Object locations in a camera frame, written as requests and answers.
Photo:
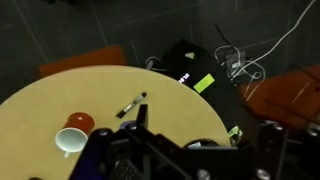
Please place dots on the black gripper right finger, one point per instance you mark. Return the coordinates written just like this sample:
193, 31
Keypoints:
271, 150

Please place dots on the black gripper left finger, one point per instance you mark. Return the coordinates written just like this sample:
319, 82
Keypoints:
100, 153

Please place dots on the black marker pen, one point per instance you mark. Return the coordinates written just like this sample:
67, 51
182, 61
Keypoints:
131, 105

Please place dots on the brown cup white inside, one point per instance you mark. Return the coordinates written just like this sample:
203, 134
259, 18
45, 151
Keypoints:
75, 132

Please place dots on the grey power strip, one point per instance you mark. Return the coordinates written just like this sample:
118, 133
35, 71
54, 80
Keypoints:
235, 62

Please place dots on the black computer tower green sticker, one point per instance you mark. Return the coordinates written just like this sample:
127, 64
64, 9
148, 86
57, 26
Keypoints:
203, 78

